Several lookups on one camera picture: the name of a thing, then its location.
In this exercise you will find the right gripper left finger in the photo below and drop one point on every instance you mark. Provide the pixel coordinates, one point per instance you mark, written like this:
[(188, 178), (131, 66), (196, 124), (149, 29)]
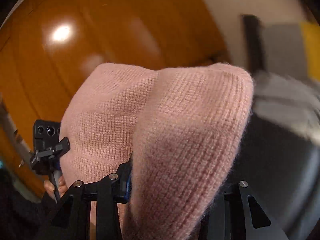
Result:
[(71, 217)]

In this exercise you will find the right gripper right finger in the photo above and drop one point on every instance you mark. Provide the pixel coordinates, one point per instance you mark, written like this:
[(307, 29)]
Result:
[(238, 212)]

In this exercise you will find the pink knit sweater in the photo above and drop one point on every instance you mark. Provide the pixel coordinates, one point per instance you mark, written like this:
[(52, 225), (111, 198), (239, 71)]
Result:
[(181, 127)]

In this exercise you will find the person's left hand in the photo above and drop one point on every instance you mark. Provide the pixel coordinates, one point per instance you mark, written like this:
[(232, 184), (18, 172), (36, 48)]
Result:
[(50, 188)]

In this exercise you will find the wooden wardrobe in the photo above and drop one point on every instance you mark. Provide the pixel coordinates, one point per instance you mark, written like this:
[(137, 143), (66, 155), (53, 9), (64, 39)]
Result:
[(49, 48)]

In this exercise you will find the grey sweatshirt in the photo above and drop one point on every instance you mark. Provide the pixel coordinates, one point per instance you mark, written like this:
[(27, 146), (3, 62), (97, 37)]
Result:
[(287, 102)]

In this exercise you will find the grey yellow blue sofa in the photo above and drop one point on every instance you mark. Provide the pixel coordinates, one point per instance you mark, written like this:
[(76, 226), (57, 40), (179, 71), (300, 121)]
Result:
[(286, 49)]

